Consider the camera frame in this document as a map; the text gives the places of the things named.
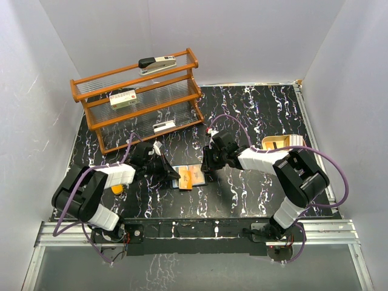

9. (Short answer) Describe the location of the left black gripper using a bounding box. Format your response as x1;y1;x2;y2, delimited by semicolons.
143;153;180;182

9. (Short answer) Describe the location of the gold credit card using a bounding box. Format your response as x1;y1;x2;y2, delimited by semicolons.
178;167;193;190
189;164;205;186

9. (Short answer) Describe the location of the black leather card holder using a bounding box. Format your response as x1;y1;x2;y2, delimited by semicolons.
171;164;207;190

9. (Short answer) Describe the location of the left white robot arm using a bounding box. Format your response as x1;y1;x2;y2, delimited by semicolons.
52;142;180;242

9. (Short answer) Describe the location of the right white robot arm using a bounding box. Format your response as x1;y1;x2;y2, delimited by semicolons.
201;129;330;241

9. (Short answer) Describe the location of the wooden oval card tray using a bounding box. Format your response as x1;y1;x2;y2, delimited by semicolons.
261;135;288;150

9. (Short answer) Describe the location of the small white stapler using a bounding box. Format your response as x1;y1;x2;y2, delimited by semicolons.
153;121;176;134

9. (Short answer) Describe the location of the yellow round tape measure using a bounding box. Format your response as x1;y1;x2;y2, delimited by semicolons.
111;185;124;196

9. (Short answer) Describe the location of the orange wooden three-tier shelf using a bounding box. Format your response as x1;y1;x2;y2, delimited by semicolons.
70;48;204;155

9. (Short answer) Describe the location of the white staples box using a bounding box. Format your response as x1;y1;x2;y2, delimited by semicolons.
109;90;138;110

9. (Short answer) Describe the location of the black and beige stapler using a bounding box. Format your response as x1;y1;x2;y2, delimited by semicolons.
138;56;176;76

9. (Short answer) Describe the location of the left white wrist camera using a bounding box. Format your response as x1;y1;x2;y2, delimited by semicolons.
153;141;162;156

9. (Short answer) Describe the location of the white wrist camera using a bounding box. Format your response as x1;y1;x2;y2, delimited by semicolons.
153;141;162;156
206;128;218;137

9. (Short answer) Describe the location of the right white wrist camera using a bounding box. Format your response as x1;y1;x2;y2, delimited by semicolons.
206;128;218;137

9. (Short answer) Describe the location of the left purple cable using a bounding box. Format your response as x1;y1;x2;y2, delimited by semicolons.
52;132;143;265

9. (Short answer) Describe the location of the purple cable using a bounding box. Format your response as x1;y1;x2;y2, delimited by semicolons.
209;114;350;264
52;132;143;265

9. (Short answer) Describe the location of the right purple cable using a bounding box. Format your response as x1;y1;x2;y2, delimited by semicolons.
209;114;350;264

